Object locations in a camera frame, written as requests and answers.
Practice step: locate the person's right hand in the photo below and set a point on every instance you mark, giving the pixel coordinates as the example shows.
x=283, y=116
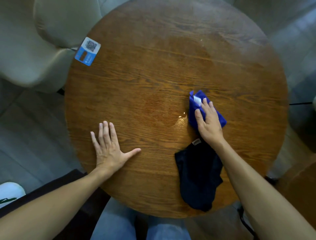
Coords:
x=211, y=128

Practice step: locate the person's left hand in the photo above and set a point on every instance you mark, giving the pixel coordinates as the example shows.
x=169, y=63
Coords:
x=108, y=154

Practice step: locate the person's right middle finger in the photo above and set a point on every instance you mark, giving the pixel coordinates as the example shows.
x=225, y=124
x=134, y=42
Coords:
x=211, y=108

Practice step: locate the person's left little finger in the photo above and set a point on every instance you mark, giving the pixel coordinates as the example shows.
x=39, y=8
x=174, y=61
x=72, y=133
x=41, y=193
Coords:
x=95, y=142

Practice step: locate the person's left thumb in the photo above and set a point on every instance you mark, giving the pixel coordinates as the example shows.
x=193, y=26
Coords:
x=132, y=153

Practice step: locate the person's left middle finger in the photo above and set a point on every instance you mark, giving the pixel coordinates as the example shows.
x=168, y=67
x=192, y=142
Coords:
x=106, y=133

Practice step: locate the person's right thumb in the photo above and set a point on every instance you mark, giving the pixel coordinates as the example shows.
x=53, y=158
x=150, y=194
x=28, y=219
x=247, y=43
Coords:
x=199, y=118

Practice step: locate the blue cleaning cloth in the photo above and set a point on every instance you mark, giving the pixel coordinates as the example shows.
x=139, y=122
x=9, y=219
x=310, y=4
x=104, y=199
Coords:
x=195, y=116

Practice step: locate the person's right forearm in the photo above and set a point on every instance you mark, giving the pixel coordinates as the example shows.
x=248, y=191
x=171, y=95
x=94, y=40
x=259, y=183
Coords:
x=256, y=192

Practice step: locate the person's left forearm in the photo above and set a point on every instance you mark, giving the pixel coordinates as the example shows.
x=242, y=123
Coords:
x=51, y=205

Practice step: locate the dark navy cloth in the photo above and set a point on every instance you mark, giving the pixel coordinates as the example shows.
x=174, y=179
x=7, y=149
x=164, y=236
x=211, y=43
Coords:
x=197, y=173

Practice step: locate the person's blue jeans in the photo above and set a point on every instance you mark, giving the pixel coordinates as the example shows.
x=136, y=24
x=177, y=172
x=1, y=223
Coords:
x=118, y=222

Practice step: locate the blue and white code card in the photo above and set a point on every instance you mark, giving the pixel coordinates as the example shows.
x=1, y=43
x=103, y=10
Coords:
x=87, y=51

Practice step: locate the black table foot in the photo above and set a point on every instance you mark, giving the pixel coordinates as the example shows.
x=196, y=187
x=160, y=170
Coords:
x=271, y=180

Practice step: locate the white shoe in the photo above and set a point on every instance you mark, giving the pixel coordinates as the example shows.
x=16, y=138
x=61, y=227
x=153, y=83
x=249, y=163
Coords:
x=9, y=192

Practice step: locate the beige upholstered armchair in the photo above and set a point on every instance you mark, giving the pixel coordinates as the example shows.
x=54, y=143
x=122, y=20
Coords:
x=37, y=37

